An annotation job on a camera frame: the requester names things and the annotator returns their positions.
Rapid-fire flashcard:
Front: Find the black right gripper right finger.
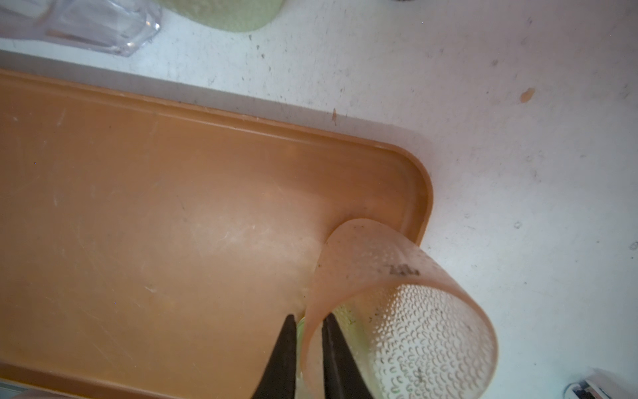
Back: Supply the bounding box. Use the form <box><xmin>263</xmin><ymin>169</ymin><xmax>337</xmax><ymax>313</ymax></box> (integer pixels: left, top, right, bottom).
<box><xmin>322</xmin><ymin>314</ymin><xmax>373</xmax><ymax>399</ymax></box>

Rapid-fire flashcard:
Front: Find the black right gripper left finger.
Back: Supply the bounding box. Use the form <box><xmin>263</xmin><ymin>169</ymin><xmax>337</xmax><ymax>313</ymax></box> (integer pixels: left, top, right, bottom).
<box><xmin>252</xmin><ymin>314</ymin><xmax>297</xmax><ymax>399</ymax></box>

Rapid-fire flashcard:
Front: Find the green ribbed glass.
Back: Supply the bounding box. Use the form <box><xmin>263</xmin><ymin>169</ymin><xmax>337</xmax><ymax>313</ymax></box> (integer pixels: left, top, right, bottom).
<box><xmin>297</xmin><ymin>299</ymin><xmax>396</xmax><ymax>398</ymax></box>

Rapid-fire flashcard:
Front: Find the pink textured cup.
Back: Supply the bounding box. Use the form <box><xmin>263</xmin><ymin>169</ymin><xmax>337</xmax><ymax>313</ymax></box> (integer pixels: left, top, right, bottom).
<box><xmin>305</xmin><ymin>219</ymin><xmax>498</xmax><ymax>398</ymax></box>

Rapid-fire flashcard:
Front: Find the orange plastic tray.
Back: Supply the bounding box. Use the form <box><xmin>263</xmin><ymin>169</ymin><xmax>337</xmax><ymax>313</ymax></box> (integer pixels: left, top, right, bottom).
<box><xmin>1</xmin><ymin>71</ymin><xmax>433</xmax><ymax>398</ymax></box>

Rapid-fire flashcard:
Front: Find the white clip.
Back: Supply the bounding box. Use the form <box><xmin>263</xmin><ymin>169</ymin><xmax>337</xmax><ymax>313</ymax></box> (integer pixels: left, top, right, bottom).
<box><xmin>563</xmin><ymin>368</ymin><xmax>637</xmax><ymax>399</ymax></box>

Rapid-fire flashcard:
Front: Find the pale green textured cup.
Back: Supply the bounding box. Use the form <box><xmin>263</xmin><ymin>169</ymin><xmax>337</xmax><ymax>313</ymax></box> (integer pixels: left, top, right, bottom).
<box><xmin>156</xmin><ymin>0</ymin><xmax>284</xmax><ymax>33</ymax></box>

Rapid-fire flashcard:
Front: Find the clear faceted glass middle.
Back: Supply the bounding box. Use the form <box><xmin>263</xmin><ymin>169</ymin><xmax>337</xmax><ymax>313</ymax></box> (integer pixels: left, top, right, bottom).
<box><xmin>1</xmin><ymin>0</ymin><xmax>162</xmax><ymax>57</ymax></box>

